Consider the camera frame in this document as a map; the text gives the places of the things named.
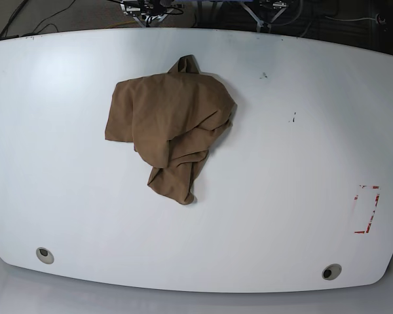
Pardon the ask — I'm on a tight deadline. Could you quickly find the brown t-shirt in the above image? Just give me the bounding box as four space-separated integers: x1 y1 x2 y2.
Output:
105 55 236 205

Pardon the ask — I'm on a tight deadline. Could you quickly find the metal robot stand left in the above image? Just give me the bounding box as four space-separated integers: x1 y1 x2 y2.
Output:
117 0 184 27

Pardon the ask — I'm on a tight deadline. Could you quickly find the grey table grommet right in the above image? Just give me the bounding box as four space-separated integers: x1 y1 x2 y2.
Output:
322 264 342 281

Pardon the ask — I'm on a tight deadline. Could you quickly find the grey table grommet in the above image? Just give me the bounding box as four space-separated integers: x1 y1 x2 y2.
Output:
36 247 54 265
322 264 342 281

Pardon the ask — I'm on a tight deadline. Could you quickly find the grey table grommet left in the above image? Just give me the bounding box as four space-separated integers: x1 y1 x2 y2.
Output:
36 247 54 265

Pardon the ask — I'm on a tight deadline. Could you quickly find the red tape rectangle marking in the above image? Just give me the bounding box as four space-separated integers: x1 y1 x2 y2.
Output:
351 185 381 234

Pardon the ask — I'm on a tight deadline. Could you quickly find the yellow cable on floor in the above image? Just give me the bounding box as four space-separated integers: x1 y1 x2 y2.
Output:
106 12 145 29

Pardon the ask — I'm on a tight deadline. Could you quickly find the white cable on floor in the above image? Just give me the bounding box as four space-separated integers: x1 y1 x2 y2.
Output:
324 14 376 23

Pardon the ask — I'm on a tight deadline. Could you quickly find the black cable on floor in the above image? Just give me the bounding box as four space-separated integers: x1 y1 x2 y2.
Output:
0 0 76 37

